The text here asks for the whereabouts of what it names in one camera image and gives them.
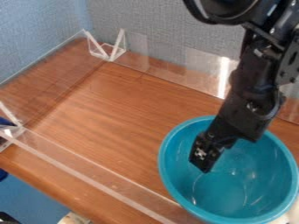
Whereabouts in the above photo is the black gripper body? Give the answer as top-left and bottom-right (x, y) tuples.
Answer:
(209, 89), (286, 146)

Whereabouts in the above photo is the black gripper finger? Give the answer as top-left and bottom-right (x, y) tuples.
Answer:
(190, 132), (226, 173)

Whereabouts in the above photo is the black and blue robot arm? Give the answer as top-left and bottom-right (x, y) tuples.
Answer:
(183, 0), (299, 172)

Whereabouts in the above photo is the blue plastic bowl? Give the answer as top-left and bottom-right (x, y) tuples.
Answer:
(158, 115), (299, 224)

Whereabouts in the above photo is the white and orange toy mushroom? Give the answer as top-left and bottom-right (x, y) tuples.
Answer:
(283, 200), (299, 224)

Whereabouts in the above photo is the clear acrylic back barrier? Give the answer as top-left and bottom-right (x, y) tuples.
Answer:
(83, 28), (299, 125)

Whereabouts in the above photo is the clear acrylic barrier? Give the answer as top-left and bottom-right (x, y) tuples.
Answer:
(83, 28), (299, 125)
(0, 29), (99, 89)
(0, 101), (201, 224)

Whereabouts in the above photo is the clear acrylic front barrier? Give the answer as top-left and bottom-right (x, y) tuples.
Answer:
(0, 101), (201, 224)

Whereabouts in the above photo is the clear acrylic left barrier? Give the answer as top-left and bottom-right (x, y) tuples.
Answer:
(0, 29), (99, 89)

